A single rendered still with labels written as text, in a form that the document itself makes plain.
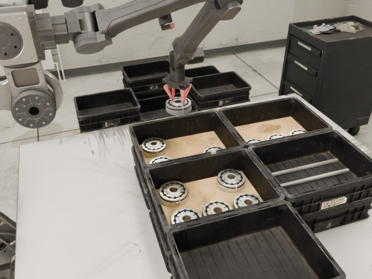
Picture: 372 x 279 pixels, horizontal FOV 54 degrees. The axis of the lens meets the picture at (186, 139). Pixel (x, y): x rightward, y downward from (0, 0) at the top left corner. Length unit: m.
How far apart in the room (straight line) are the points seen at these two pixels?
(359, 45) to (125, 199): 1.99
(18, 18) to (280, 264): 0.96
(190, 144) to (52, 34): 0.82
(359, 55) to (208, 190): 1.85
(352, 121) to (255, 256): 2.21
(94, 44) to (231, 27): 3.80
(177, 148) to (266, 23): 3.56
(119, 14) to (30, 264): 0.88
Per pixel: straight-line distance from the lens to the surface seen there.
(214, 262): 1.14
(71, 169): 1.74
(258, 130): 1.69
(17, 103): 1.31
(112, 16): 0.98
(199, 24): 1.11
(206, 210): 1.24
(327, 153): 1.63
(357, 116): 3.22
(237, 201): 1.28
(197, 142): 1.59
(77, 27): 0.99
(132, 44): 4.35
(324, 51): 2.68
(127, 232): 1.40
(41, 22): 0.98
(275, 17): 4.99
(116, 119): 2.37
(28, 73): 1.31
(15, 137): 3.44
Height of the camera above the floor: 1.74
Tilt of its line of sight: 35 degrees down
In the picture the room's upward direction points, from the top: 1 degrees counter-clockwise
